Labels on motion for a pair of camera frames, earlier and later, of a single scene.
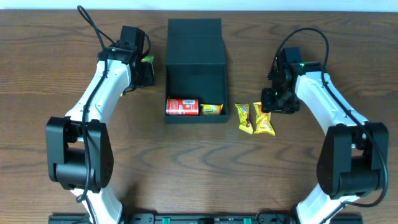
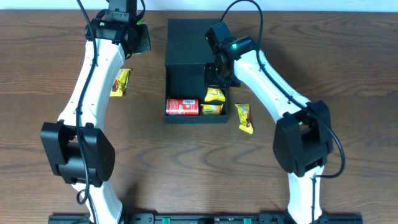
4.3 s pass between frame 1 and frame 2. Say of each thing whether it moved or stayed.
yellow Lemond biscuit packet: stayed
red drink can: stayed
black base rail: stayed
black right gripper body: moved
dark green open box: stayed
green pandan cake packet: moved
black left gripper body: moved
